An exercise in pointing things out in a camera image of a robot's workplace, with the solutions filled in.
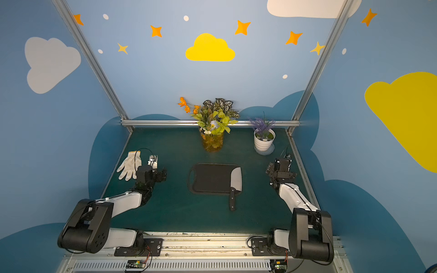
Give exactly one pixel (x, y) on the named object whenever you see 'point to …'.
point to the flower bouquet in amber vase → (214, 119)
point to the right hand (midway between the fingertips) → (284, 167)
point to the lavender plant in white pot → (263, 135)
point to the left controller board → (135, 264)
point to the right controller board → (279, 265)
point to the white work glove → (130, 165)
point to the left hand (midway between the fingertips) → (154, 164)
